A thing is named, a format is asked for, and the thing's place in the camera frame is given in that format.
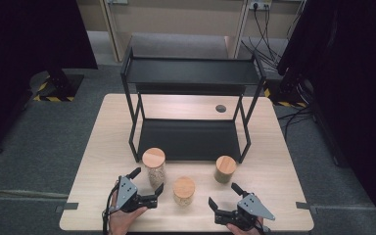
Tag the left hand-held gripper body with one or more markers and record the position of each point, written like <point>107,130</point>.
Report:
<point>127,192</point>

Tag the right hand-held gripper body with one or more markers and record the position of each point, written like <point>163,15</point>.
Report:
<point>253,207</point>

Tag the tall glass jar wooden lid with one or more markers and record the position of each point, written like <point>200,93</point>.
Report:
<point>154,163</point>

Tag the short glass jar pale contents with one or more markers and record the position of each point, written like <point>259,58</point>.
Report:
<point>183,191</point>

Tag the glass jar green contents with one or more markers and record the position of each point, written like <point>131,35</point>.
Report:
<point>225,168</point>

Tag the black two-tier metal rack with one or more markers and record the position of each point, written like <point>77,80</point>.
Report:
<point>189,70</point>

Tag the person's right hand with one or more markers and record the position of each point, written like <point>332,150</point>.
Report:
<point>246,232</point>

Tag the person's left hand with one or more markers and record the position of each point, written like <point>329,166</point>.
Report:
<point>122,223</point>

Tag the grey tape piece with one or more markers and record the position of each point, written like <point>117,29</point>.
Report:
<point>68,206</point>
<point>304,205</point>

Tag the black hazard-striped stand base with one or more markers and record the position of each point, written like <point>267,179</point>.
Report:
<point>62,86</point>
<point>290,93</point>

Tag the black curtain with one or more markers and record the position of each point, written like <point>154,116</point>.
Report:
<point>355,81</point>
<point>19,49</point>

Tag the light wooden cabinet frame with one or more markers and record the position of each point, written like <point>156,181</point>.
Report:
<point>176,16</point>

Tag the white wall power outlet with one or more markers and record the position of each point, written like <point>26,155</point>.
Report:
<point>259,4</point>

